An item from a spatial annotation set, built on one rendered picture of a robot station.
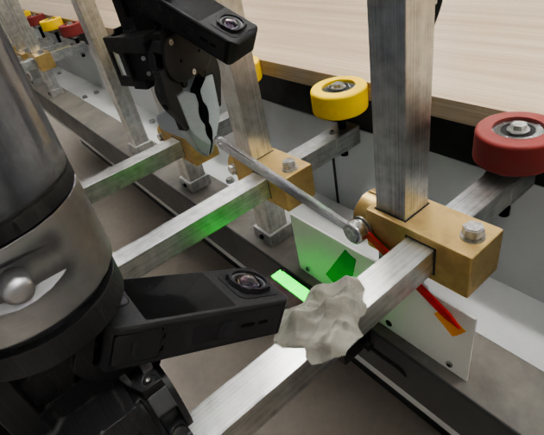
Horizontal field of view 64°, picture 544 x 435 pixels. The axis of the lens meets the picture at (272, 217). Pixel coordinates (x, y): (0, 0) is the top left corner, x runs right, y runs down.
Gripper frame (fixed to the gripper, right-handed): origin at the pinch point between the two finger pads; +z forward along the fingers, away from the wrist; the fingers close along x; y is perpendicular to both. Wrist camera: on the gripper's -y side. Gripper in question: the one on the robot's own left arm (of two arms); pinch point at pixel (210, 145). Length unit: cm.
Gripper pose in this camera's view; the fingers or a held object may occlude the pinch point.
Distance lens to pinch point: 53.3
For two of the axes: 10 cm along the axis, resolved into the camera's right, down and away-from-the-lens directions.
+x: -5.0, 5.9, -6.3
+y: -8.4, -1.9, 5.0
